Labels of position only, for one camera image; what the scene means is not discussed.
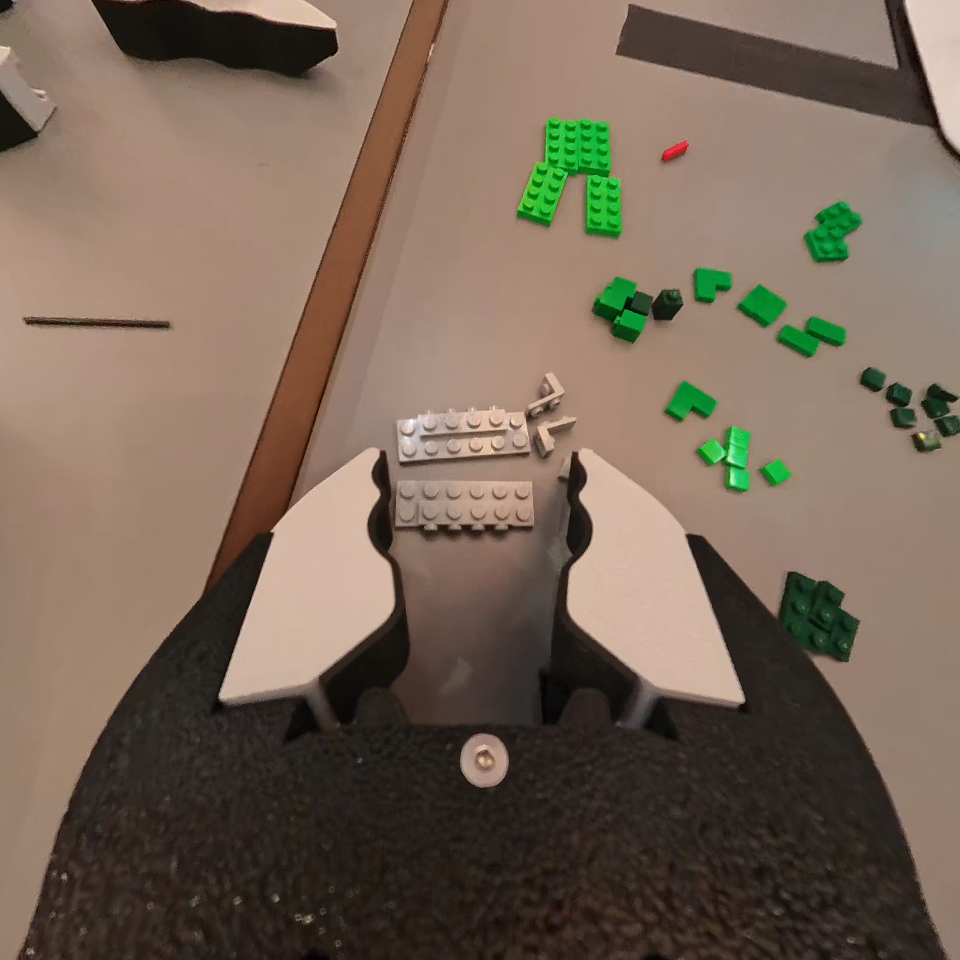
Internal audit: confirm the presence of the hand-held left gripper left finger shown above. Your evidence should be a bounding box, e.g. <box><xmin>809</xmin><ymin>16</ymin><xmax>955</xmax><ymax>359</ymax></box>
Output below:
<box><xmin>217</xmin><ymin>447</ymin><xmax>412</xmax><ymax>730</ymax></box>

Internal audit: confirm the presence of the green two-by-two plate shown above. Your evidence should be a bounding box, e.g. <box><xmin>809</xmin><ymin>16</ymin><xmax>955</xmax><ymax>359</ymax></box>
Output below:
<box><xmin>803</xmin><ymin>225</ymin><xmax>853</xmax><ymax>264</ymax></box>
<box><xmin>813</xmin><ymin>200</ymin><xmax>864</xmax><ymax>238</ymax></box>

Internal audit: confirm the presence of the grey studded plate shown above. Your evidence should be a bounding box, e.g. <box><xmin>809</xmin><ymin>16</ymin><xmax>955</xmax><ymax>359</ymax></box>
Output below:
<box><xmin>396</xmin><ymin>405</ymin><xmax>531</xmax><ymax>464</ymax></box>
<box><xmin>393</xmin><ymin>480</ymin><xmax>536</xmax><ymax>536</ymax></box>

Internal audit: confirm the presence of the grey stacked studded plate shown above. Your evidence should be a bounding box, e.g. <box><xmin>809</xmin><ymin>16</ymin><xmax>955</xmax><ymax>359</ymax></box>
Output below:
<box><xmin>396</xmin><ymin>405</ymin><xmax>531</xmax><ymax>464</ymax></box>

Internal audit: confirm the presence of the thin dark strip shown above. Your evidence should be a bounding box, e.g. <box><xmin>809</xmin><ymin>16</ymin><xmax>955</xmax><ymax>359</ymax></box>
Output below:
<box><xmin>21</xmin><ymin>316</ymin><xmax>173</xmax><ymax>330</ymax></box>

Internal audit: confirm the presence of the grey desk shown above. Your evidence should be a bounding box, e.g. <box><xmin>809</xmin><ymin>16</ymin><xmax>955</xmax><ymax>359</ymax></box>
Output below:
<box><xmin>206</xmin><ymin>0</ymin><xmax>960</xmax><ymax>931</ymax></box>

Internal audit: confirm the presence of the large green square plate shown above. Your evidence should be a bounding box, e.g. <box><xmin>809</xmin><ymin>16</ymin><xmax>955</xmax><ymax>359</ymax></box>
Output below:
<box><xmin>544</xmin><ymin>117</ymin><xmax>613</xmax><ymax>178</ymax></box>

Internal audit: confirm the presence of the dark green plate stack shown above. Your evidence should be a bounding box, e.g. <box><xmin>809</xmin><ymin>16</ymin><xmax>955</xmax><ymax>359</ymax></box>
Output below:
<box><xmin>777</xmin><ymin>570</ymin><xmax>861</xmax><ymax>663</ymax></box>

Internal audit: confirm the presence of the white rounded board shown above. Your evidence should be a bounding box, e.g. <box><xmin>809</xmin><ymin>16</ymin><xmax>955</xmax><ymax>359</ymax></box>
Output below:
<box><xmin>903</xmin><ymin>0</ymin><xmax>960</xmax><ymax>159</ymax></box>

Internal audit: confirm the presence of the black tape strip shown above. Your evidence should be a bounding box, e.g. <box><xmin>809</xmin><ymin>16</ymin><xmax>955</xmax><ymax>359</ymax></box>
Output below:
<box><xmin>615</xmin><ymin>0</ymin><xmax>939</xmax><ymax>126</ymax></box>

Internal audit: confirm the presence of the green two-by-four plate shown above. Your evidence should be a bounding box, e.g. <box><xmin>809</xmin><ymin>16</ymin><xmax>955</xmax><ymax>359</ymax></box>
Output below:
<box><xmin>516</xmin><ymin>162</ymin><xmax>570</xmax><ymax>227</ymax></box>
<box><xmin>584</xmin><ymin>174</ymin><xmax>623</xmax><ymax>240</ymax></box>

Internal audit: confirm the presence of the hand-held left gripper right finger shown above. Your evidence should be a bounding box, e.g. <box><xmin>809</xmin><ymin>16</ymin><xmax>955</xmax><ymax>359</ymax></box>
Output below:
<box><xmin>551</xmin><ymin>447</ymin><xmax>747</xmax><ymax>730</ymax></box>

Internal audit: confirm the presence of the green large square tile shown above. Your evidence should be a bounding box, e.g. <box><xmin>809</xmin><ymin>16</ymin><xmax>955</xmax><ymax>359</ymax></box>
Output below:
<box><xmin>736</xmin><ymin>283</ymin><xmax>789</xmax><ymax>328</ymax></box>

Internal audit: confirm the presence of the pile of dark green tiles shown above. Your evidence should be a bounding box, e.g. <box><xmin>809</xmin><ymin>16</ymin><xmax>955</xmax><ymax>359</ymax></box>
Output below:
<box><xmin>859</xmin><ymin>365</ymin><xmax>960</xmax><ymax>454</ymax></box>

